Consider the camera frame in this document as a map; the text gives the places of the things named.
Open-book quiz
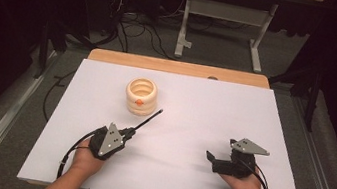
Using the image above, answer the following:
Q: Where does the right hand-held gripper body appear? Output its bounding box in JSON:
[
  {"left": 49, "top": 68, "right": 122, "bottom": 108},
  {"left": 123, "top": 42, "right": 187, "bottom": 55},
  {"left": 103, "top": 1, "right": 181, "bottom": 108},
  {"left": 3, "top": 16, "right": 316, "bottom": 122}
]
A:
[{"left": 226, "top": 136, "right": 272, "bottom": 183}]

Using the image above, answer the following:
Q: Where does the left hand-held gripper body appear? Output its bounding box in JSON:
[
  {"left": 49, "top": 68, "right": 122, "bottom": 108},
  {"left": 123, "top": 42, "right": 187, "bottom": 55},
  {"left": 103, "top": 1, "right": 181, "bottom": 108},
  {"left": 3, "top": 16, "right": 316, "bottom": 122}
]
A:
[{"left": 86, "top": 119, "right": 128, "bottom": 163}]

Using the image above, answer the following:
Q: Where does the black makeup brush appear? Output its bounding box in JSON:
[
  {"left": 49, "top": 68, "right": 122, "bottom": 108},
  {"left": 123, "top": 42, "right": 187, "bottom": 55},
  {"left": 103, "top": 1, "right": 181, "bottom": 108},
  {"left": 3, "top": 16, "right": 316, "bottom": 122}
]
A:
[{"left": 129, "top": 105, "right": 164, "bottom": 139}]

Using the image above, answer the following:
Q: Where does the cream ribbed brush holder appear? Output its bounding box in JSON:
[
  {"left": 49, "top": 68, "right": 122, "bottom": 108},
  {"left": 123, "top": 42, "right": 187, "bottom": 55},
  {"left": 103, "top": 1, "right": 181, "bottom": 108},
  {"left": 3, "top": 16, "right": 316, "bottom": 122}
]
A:
[{"left": 121, "top": 75, "right": 161, "bottom": 119}]

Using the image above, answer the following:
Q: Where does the person's right hand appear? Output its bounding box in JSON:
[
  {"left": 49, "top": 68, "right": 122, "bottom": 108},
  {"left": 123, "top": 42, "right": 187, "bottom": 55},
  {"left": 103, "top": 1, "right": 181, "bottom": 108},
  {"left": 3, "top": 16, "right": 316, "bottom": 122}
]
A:
[{"left": 217, "top": 161, "right": 267, "bottom": 189}]

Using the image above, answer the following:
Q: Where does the person's left hand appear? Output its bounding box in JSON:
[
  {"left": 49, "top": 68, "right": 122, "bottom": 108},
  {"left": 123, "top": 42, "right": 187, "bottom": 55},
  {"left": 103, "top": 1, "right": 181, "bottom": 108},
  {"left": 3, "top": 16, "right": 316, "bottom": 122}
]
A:
[{"left": 68, "top": 135, "right": 109, "bottom": 180}]

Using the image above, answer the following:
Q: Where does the white table board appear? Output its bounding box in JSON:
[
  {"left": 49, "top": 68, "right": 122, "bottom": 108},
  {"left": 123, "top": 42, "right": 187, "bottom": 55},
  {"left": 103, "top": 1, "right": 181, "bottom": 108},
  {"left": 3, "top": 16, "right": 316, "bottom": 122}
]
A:
[{"left": 15, "top": 50, "right": 324, "bottom": 189}]

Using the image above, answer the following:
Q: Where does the wooden table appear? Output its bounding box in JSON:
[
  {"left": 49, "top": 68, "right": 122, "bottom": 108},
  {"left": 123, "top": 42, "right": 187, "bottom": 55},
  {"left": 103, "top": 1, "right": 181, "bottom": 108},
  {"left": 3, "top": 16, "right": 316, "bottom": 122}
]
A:
[{"left": 86, "top": 46, "right": 273, "bottom": 89}]

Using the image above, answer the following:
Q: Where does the black metal stand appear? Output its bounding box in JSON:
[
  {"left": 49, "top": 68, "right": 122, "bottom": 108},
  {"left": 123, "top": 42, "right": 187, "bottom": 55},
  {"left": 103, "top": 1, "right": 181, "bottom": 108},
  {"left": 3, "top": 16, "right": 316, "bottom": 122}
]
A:
[
  {"left": 30, "top": 17, "right": 73, "bottom": 84},
  {"left": 261, "top": 59, "right": 327, "bottom": 134}
]

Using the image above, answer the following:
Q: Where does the black computer tower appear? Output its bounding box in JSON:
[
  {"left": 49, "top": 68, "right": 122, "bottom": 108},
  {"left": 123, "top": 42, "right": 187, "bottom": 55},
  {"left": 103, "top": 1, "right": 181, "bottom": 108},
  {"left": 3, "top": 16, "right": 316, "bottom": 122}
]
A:
[{"left": 74, "top": 0, "right": 128, "bottom": 39}]

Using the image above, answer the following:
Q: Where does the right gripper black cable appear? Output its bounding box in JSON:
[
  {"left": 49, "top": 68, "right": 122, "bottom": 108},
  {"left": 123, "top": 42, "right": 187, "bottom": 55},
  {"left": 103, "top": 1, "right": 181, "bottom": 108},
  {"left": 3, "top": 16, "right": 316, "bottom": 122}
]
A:
[{"left": 236, "top": 157, "right": 278, "bottom": 189}]

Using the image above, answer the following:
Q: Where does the single black floor cable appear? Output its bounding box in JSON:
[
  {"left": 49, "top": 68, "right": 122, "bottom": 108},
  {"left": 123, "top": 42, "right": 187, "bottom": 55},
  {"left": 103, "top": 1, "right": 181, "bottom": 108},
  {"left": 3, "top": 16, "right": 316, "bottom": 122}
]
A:
[{"left": 39, "top": 65, "right": 77, "bottom": 126}]

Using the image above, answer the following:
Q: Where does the bundle of black floor cables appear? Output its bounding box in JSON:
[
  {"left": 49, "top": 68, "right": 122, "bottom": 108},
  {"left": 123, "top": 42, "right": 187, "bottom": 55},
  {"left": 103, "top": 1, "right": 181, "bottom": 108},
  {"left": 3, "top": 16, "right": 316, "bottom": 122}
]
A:
[{"left": 100, "top": 0, "right": 187, "bottom": 62}]

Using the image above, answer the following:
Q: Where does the white metal desk frame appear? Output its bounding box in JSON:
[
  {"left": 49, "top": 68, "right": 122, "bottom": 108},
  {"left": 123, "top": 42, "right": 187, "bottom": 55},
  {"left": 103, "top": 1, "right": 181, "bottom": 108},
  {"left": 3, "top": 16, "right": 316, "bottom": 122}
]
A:
[{"left": 168, "top": 0, "right": 326, "bottom": 83}]

